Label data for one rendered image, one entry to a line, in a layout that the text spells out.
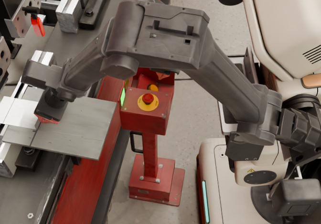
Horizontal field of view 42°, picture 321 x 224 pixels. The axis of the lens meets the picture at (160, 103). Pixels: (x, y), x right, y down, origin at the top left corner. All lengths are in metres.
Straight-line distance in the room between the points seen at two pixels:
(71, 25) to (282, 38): 0.84
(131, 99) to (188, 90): 1.03
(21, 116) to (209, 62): 0.72
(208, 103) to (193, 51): 1.86
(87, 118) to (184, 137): 1.17
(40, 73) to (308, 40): 0.57
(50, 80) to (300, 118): 0.54
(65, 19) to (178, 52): 0.99
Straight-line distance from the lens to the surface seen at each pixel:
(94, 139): 1.11
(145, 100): 1.40
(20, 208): 1.21
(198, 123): 2.31
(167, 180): 2.01
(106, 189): 2.09
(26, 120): 1.18
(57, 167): 1.24
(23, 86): 1.27
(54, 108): 1.08
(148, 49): 0.54
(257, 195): 1.87
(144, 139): 1.70
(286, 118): 0.87
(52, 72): 0.97
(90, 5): 1.58
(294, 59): 0.91
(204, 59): 0.57
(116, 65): 0.56
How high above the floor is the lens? 1.96
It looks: 56 degrees down
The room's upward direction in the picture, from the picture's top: straight up
